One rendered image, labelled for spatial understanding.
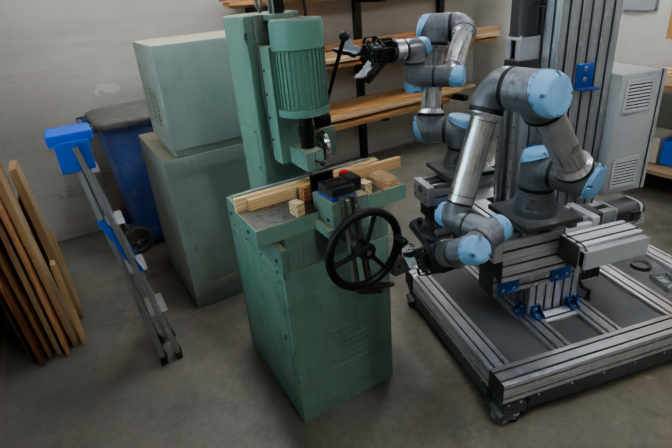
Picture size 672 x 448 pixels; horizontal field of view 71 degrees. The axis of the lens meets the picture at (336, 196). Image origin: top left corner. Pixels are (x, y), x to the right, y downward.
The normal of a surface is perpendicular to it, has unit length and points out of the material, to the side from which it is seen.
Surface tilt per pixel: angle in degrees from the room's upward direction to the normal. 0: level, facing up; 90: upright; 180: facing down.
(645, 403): 0
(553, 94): 84
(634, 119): 90
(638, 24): 90
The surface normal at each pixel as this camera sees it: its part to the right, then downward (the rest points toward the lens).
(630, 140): 0.29, 0.37
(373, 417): -0.07, -0.91
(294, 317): 0.51, 0.32
